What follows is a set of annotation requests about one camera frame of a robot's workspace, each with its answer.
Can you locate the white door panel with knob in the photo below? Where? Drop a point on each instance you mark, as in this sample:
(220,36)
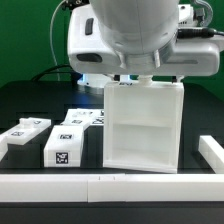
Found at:
(26,130)

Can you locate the white cabinet body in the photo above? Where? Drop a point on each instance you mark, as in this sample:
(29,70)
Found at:
(142,125)

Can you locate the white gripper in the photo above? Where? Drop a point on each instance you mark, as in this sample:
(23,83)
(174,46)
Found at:
(137,38)

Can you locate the white flat panel with tag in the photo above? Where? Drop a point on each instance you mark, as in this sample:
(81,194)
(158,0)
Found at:
(78,120)

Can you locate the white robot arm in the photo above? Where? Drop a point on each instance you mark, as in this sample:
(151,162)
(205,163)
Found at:
(197,16)

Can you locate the white left fence bar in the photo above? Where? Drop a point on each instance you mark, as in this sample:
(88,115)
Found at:
(3,146)

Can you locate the white fence bar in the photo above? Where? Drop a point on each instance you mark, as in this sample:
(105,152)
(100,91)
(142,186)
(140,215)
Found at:
(3,146)
(212,152)
(111,187)

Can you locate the white front fence bar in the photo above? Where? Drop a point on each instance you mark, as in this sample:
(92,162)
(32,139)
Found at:
(111,187)

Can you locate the white block with two tags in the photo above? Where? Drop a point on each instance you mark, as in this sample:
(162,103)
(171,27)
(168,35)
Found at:
(64,146)

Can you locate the white right fence bar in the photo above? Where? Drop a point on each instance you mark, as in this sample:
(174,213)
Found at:
(212,152)

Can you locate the white tag base sheet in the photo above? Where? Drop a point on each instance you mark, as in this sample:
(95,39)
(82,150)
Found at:
(98,113)

